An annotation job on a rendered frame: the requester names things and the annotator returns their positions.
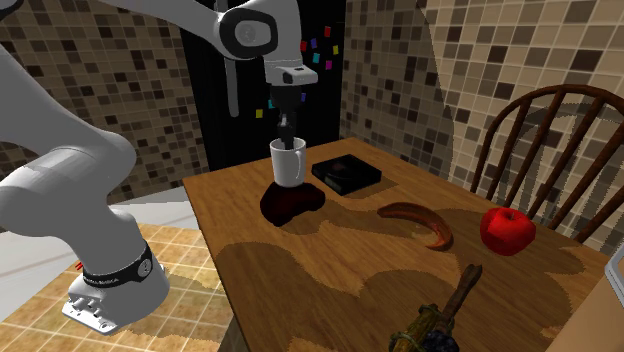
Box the white mug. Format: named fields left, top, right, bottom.
left=269, top=136, right=308, bottom=189

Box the black fridge with coloured magnets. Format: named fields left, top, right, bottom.
left=179, top=0, right=348, bottom=172

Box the black flat square box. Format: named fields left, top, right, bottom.
left=311, top=153, right=383, bottom=198

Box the dark red rounded lump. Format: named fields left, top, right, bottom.
left=259, top=180, right=327, bottom=228

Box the wooden table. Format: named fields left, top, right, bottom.
left=182, top=136, right=612, bottom=352

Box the brown curved banana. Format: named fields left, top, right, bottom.
left=376, top=201, right=455, bottom=253

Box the red apple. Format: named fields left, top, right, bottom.
left=479, top=206, right=538, bottom=257

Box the dark wooden chair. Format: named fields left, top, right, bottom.
left=469, top=83, right=624, bottom=245

